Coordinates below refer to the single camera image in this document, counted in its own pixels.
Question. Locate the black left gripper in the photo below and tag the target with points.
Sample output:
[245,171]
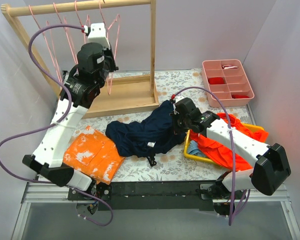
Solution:
[111,63]

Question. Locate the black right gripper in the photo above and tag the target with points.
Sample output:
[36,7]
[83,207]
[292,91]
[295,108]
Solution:
[176,122]

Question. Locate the navy blue shorts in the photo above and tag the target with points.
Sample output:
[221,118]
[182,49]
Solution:
[131,139]

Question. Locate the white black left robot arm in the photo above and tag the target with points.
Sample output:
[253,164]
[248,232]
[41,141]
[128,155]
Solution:
[84,82]

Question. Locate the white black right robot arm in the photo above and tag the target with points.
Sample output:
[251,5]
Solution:
[270,165]

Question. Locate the bright orange shorts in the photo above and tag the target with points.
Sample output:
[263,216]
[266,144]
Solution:
[227,150]

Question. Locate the orange white patterned shorts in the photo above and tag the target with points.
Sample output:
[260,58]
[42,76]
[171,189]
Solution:
[95,155]

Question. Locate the light blue cloth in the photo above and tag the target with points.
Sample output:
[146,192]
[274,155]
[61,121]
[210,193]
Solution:
[194,150]

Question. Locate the wooden clothes rack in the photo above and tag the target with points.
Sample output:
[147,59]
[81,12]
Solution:
[130,94]

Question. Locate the white garment label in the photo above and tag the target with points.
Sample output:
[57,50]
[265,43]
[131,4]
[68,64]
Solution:
[151,144]

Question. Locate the pink divided organizer tray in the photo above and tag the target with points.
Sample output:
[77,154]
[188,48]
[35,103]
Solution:
[236,82]

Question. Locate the red white item in organizer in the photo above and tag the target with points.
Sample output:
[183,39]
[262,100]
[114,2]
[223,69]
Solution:
[228,67]

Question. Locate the yellow plastic tray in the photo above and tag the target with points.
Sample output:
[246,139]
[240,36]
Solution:
[187,147]

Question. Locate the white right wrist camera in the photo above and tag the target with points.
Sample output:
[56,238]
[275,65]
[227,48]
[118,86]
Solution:
[176,98]

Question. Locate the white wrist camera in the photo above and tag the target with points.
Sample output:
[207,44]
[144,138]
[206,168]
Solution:
[97,33]
[176,98]

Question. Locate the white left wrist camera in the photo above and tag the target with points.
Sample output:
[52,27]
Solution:
[97,33]

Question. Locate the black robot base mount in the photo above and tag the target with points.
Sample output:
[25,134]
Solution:
[156,195]

